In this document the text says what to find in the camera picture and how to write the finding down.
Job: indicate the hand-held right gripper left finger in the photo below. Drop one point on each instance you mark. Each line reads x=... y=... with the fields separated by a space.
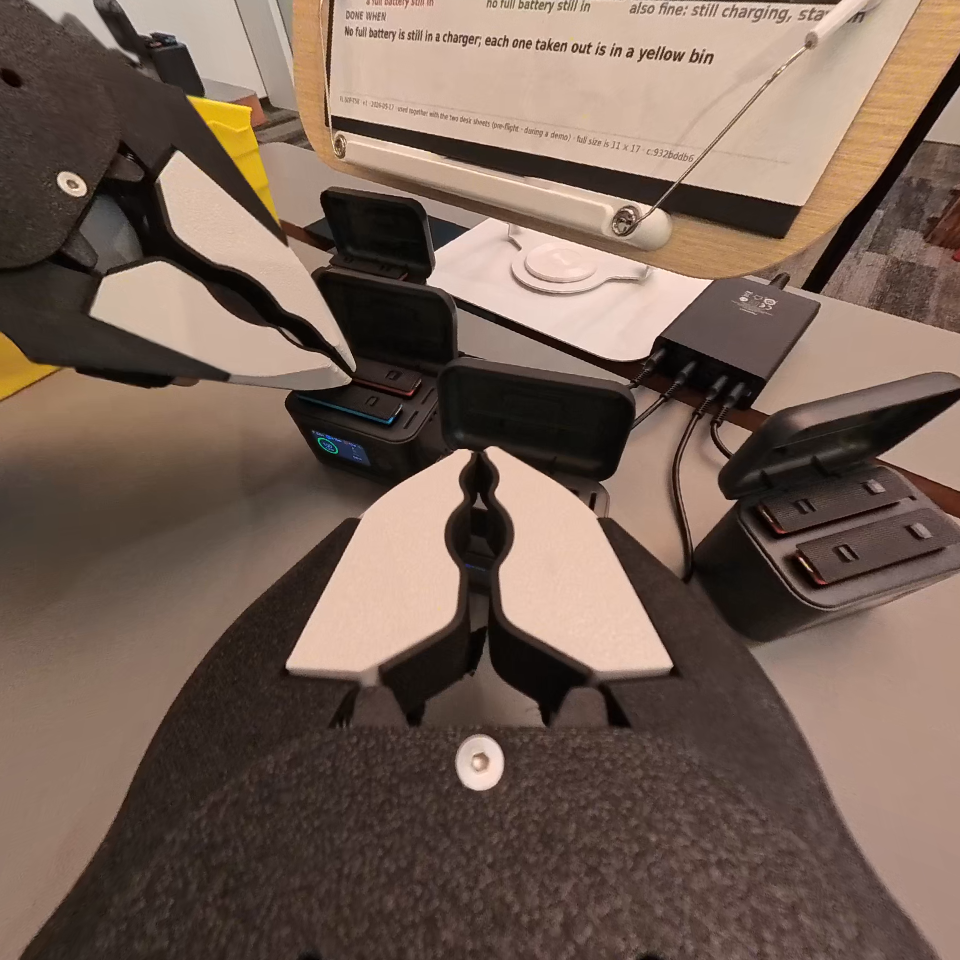
x=382 y=585

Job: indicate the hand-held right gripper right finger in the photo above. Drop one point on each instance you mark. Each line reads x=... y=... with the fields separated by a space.
x=577 y=585

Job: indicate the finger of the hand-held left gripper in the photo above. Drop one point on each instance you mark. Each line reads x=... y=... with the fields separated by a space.
x=187 y=315
x=240 y=240

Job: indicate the yellow plastic bin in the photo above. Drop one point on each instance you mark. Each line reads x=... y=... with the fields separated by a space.
x=232 y=135

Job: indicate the black battery charging case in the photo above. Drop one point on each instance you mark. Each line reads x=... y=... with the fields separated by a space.
x=397 y=330
x=750 y=592
x=540 y=412
x=375 y=232
x=176 y=67

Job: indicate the black battery blue edge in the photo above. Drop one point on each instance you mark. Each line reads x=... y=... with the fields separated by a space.
x=360 y=409

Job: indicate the black battery red edge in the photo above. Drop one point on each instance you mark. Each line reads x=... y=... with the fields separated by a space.
x=832 y=502
x=870 y=551
x=390 y=379

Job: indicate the dark blue smartphone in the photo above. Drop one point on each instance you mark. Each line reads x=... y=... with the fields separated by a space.
x=319 y=231

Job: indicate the white board ledge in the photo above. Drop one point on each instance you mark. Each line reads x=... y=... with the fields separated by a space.
x=487 y=187

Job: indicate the black multiport charger hub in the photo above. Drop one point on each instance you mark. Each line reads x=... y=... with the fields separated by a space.
x=735 y=330

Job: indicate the instruction sheet on wooden stand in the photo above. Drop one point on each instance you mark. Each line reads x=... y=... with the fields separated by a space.
x=862 y=187

